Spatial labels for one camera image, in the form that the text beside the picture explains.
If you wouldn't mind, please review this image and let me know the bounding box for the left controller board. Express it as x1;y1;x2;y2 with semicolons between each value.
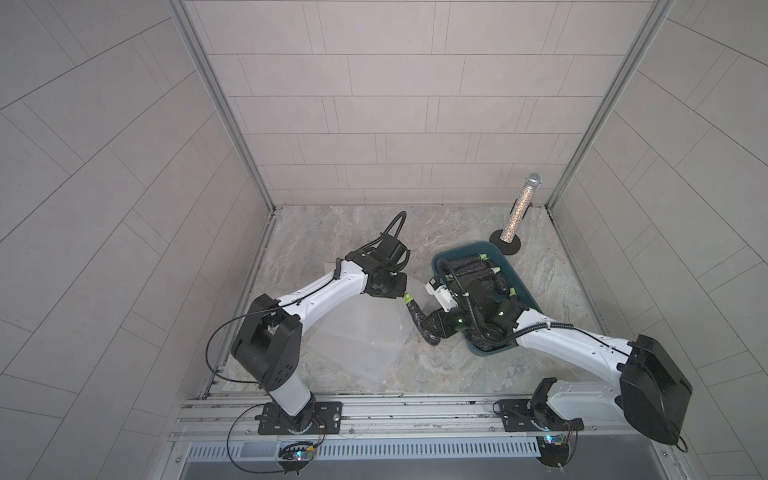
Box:
278;441;318;473

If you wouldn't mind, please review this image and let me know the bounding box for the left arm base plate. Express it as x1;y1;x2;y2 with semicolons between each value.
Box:
258;399;343;435

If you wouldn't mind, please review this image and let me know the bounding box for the teal plastic bin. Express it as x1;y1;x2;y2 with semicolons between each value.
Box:
431;241;539;356

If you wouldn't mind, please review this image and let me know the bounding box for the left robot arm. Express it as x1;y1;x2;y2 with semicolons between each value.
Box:
230;233;410;418

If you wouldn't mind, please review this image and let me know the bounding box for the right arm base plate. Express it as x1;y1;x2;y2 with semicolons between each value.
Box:
493;399;585;433

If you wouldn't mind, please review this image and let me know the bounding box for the right controller board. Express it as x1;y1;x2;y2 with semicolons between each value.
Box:
536;435;571;469

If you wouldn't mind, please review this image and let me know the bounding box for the controller board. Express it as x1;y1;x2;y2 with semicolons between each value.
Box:
278;441;318;473
536;435;571;469

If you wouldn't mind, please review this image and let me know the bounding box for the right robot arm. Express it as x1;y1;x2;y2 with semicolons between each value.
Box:
405;277;692;450

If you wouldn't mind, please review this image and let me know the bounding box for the eggplant at bin back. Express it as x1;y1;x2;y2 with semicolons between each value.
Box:
445;253;488;272

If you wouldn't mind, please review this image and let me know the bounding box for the aluminium mounting rail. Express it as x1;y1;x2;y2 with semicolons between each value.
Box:
170;394;637;441

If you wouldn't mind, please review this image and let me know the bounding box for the clear zip-top bag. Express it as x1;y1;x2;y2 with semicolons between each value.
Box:
307;294;414;389

